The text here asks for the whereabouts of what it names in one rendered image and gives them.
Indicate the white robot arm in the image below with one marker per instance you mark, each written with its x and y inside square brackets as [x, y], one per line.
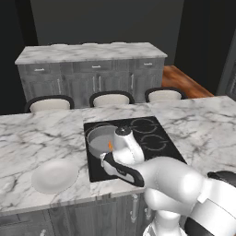
[172, 181]

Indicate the grey cupboard run, marble top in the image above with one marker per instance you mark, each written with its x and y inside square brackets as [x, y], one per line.
[92, 67]

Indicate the grey drawer front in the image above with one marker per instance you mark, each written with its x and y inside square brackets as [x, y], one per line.
[21, 224]

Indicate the grey metal pot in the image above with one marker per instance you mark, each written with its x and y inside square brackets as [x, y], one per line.
[100, 143]

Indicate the grey cupboard door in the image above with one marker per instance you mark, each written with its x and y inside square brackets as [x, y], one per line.
[98, 216]

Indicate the black hob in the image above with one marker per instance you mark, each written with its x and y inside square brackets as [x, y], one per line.
[162, 147]

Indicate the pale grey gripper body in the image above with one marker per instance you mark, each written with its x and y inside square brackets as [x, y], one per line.
[102, 158]

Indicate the black stool with white seat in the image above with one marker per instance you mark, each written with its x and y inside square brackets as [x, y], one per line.
[111, 99]
[49, 104]
[164, 94]

